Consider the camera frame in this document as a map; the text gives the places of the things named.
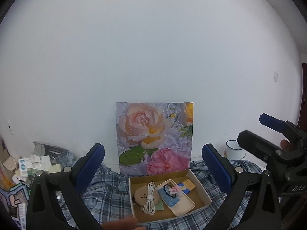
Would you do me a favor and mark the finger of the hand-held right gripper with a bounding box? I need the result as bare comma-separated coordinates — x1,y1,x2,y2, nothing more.
237,130,307,173
259,113,307,146

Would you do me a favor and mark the floral rose picture board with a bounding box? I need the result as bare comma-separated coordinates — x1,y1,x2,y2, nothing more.
116,102,194,176

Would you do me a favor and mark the white enamel mug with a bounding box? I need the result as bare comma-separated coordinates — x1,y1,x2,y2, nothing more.
224,140,247,160

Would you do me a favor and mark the dark wooden door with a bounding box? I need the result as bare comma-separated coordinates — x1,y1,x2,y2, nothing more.
297,62,307,130

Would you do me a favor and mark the person's left hand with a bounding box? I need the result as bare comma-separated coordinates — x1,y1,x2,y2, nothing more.
102,216,138,230

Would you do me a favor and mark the person's right hand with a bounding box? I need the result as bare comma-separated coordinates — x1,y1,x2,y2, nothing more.
280,139,294,152

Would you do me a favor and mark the blue plaid shirt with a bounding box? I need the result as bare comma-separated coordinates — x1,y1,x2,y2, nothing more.
56,150,264,230

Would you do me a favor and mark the white charging cable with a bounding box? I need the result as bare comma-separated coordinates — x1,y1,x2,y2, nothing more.
143,182,156,215

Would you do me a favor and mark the white and blue box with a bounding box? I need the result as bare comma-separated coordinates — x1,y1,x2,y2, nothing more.
18,158,28,178

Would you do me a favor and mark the beige phone case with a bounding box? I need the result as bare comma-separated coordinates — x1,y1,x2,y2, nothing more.
155,179,196,217

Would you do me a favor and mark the grey bag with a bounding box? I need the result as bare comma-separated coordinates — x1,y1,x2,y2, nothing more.
32,141,70,160

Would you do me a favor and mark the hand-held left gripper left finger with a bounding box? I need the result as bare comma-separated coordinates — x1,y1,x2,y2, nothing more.
26,143,105,230

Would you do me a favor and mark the gold and blue packet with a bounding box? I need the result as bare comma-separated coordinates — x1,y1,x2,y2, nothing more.
177,180,196,193

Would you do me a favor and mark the cartoon printed bag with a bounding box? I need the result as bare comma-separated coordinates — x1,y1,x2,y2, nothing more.
0,183,30,221

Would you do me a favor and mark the cardboard box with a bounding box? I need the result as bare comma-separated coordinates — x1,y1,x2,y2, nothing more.
128,168,213,226

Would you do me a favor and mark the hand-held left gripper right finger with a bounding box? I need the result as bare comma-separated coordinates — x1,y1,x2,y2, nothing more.
202,143,281,230

